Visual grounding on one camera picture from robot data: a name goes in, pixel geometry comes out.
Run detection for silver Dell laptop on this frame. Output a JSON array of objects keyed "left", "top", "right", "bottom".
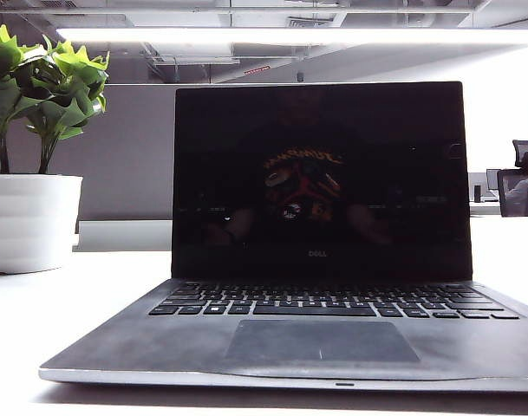
[{"left": 37, "top": 81, "right": 528, "bottom": 393}]

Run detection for white partition base ledge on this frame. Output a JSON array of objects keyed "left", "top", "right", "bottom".
[{"left": 71, "top": 219, "right": 174, "bottom": 253}]

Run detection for grey fabric desk partition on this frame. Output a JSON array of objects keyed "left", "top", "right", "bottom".
[{"left": 0, "top": 82, "right": 179, "bottom": 222}]

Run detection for long ceiling light strip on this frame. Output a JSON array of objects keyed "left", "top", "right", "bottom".
[{"left": 55, "top": 26, "right": 528, "bottom": 46}]

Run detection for background computer monitor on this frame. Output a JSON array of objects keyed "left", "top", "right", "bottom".
[{"left": 486, "top": 168, "right": 503, "bottom": 194}]

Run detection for white ribbed plant pot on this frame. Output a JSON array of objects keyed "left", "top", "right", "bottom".
[{"left": 0, "top": 172, "right": 84, "bottom": 276}]

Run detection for artificial green leafy plant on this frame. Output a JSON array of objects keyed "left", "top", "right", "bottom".
[{"left": 0, "top": 24, "right": 111, "bottom": 175}]

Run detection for black mesh office chair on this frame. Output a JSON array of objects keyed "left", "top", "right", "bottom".
[{"left": 496, "top": 139, "right": 528, "bottom": 218}]

